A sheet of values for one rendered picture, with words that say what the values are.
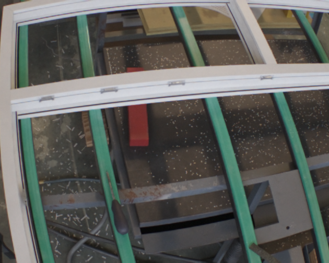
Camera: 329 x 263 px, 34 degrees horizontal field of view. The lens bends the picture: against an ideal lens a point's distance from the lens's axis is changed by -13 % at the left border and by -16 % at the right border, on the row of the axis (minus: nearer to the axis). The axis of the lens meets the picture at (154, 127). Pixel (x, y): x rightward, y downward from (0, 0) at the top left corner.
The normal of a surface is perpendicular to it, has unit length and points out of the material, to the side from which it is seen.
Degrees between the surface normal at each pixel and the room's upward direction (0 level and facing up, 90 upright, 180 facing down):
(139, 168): 0
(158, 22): 0
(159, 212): 0
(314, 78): 90
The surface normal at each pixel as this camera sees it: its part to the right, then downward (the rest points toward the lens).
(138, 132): 0.10, -0.58
